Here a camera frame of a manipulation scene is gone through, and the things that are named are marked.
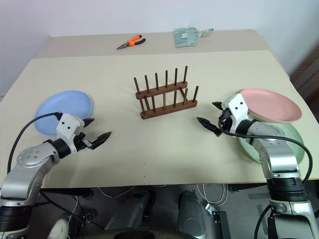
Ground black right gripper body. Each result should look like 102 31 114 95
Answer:
217 108 235 133

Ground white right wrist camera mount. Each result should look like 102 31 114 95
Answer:
222 93 250 136

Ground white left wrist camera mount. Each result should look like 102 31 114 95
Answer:
56 113 85 153

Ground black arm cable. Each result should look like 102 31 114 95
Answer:
6 112 64 175
220 129 314 186

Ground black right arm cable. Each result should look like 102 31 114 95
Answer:
220 129 314 186

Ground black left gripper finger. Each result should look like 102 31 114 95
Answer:
82 118 96 129
90 131 112 150

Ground wooden dish rack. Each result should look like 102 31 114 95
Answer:
133 65 199 120

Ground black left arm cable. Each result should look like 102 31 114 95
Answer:
6 112 64 175

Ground thin white cable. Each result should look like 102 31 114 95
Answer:
196 183 229 208
98 186 137 200

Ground pink plate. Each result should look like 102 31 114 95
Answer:
239 87 303 124

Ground orange handled pliers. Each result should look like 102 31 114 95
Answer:
116 34 147 51

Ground light blue plate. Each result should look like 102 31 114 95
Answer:
33 90 95 136

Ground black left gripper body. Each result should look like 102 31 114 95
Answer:
74 132 95 151

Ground dark rounded grey shape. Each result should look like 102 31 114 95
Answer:
177 190 208 235
104 191 157 231

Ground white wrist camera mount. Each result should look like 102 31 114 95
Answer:
56 113 85 153
222 93 250 136

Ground pale green plate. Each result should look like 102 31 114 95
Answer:
238 121 306 165

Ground black metal bracket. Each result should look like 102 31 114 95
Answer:
211 210 229 239

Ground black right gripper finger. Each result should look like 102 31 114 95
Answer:
211 101 225 112
196 117 221 136

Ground white rounded object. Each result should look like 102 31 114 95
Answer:
48 218 72 239

